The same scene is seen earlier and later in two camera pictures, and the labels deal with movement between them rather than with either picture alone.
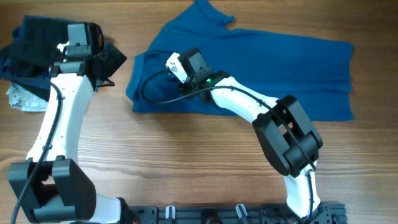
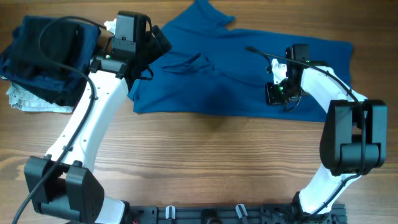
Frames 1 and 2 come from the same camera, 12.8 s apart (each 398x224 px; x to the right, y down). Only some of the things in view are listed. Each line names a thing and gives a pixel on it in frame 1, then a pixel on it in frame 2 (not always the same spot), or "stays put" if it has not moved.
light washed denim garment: x=20 y=98 stays put
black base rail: x=235 y=213 stays put
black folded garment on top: x=33 y=48 stays put
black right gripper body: x=188 y=86 to x=281 y=92
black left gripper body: x=112 y=60 to x=152 y=49
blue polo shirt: x=315 y=75 stays put
